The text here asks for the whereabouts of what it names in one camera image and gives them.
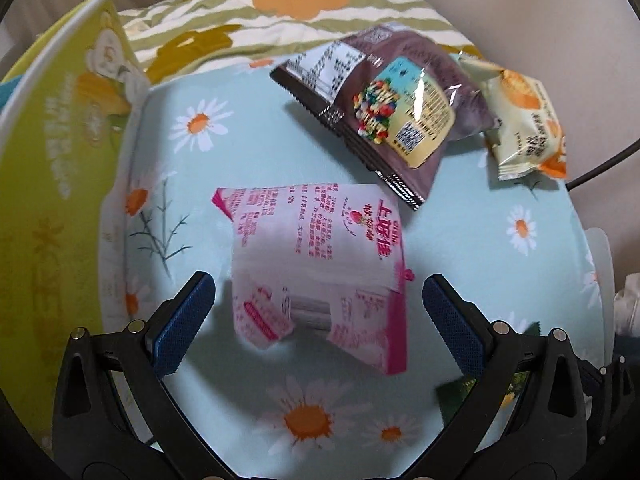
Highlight pink white snack bag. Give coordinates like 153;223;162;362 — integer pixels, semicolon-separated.
212;183;408;375

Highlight green striped floral blanket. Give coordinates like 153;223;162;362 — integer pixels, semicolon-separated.
120;0;480;84

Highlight brown chocolate candy bag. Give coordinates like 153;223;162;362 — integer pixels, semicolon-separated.
270;22;499;210

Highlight cream orange bread bag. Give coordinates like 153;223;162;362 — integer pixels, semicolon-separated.
458;55;567;181

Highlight yellow-green cardboard box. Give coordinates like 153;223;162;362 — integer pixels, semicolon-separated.
1;0;150;446

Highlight dark green cracker bag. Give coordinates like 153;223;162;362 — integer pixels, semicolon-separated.
434;320;544;426

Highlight black cable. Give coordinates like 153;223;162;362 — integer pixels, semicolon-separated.
565;136;640;192

